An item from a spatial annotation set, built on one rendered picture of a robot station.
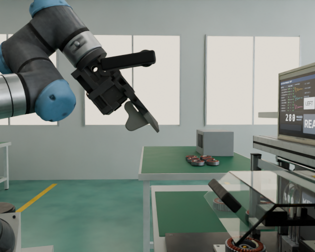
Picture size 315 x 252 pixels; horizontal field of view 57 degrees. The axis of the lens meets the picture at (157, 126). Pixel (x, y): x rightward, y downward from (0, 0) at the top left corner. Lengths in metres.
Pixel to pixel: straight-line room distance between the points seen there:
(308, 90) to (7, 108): 0.69
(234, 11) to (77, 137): 3.64
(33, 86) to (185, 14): 5.17
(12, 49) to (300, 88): 0.70
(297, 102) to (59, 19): 0.64
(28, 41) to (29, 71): 0.09
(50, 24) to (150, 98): 4.71
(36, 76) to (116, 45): 4.92
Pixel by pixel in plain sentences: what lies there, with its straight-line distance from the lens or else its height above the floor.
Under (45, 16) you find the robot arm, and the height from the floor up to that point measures 1.39.
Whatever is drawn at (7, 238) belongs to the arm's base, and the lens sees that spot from 0.92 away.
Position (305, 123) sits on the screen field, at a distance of 0.85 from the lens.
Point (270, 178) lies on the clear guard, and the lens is 0.63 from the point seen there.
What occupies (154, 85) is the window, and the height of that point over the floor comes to 1.70.
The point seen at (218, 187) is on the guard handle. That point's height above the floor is 1.06.
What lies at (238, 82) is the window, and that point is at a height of 1.77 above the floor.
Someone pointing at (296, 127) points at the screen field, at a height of 1.16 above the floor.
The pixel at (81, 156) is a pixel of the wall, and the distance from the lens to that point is 5.49.
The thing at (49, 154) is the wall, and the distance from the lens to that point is 5.63.
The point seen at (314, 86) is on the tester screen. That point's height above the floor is 1.26.
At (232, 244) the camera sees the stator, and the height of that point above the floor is 0.82.
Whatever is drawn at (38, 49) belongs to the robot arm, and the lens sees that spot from 0.64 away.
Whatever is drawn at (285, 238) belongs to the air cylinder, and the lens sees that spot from 1.00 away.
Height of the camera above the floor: 1.19
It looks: 2 degrees down
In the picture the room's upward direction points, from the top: straight up
